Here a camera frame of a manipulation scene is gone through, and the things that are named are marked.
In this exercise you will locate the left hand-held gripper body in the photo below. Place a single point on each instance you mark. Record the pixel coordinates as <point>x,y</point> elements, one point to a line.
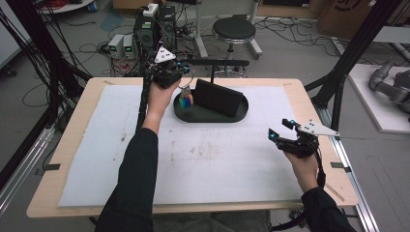
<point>166,75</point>

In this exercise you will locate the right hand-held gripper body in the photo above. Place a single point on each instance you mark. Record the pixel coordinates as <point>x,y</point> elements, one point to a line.
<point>303,145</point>

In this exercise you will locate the black wallet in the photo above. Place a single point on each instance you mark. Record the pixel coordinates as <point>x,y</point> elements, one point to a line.
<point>216,96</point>

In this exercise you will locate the black oval tray with stand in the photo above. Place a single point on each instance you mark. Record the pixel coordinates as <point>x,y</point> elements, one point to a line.
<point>193,115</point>

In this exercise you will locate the person's right hand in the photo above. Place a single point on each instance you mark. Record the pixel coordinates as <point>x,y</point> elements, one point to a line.
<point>306,172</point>

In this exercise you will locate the person's left hand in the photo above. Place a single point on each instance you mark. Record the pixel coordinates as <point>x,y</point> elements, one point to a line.
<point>159,103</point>

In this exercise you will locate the white metal table leg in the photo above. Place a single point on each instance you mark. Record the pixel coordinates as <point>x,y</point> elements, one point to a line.
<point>199,32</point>
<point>254,38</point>

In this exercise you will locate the black tape strip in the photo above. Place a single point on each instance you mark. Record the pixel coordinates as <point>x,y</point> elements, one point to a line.
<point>340,166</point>
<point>52,167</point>

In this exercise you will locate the black computer tower green label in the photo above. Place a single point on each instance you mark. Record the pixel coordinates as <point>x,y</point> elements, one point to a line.
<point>145,34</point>

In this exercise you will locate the white bench power supply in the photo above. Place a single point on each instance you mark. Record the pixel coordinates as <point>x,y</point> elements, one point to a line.
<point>129,46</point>
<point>116,45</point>

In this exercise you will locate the white power strip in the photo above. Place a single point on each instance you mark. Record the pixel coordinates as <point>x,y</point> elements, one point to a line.
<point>151,9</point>

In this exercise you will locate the black round stool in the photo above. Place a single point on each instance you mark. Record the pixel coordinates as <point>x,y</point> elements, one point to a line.
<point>233,29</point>

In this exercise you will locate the white foam mat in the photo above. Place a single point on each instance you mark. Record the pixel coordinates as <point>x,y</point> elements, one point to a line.
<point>209,167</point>

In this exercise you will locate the white floor board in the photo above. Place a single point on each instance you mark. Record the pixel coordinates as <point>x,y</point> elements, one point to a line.
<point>367,109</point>

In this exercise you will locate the blue tape roll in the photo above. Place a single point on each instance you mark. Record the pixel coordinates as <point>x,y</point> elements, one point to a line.
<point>92,6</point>

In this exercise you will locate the cardboard box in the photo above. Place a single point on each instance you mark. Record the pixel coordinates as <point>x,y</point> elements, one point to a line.
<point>338,16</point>

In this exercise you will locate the round white table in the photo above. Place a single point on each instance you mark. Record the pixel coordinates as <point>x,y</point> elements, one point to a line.
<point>67,7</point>

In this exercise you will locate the aluminium rail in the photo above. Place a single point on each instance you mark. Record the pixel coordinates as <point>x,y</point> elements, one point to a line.
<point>25,161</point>
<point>357,193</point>

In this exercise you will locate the black metal rig frame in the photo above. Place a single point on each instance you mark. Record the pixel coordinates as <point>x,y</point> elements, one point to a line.
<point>364,35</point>
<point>42,42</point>

